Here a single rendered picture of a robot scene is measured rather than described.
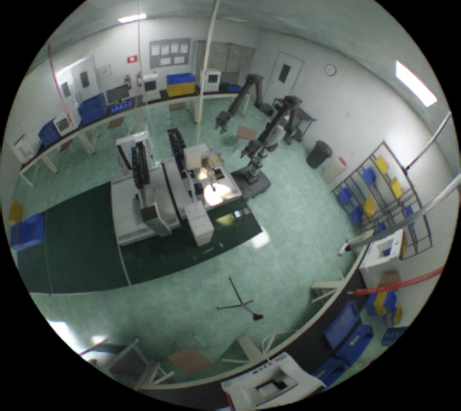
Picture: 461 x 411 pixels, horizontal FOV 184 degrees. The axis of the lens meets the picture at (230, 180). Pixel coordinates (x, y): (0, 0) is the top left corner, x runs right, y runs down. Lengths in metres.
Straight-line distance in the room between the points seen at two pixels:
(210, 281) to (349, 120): 4.05
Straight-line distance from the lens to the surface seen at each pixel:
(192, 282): 2.11
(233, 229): 1.41
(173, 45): 4.86
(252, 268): 2.20
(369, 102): 3.66
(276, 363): 1.79
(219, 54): 4.84
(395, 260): 2.32
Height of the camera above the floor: 2.09
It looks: 55 degrees down
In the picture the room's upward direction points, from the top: 18 degrees clockwise
